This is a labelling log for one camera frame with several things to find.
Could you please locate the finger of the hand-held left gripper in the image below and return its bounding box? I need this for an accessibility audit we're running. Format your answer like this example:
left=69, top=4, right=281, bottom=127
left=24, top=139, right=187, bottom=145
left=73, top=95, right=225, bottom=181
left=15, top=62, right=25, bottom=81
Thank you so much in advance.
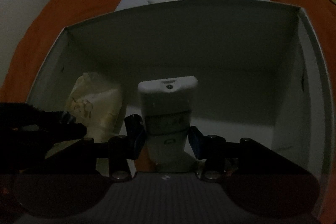
left=0, top=102, right=77, bottom=126
left=10, top=122, right=88, bottom=147

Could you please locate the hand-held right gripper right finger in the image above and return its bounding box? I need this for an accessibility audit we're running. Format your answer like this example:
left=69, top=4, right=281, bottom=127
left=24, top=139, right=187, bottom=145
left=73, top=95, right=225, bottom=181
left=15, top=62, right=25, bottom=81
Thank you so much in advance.
left=188, top=125, right=302, bottom=182

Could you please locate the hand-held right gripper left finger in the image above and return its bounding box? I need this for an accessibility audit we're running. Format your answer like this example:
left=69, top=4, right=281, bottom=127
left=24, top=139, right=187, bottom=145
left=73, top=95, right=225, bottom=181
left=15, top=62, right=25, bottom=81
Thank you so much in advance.
left=45, top=114, right=147, bottom=182

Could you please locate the cream plastic packet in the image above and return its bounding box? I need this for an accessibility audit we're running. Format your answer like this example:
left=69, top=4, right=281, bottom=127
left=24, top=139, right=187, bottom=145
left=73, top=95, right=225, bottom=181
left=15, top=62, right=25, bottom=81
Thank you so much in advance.
left=46, top=72, right=124, bottom=159

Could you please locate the white spray bottle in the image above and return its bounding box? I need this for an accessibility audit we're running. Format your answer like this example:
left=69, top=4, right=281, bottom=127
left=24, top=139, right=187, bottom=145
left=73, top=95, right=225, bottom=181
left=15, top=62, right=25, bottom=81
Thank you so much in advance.
left=137, top=76, right=198, bottom=172

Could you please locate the white cardboard box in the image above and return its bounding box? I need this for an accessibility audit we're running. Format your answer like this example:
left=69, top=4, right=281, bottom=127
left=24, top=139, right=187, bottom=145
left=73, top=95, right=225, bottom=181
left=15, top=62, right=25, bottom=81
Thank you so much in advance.
left=25, top=0, right=334, bottom=223

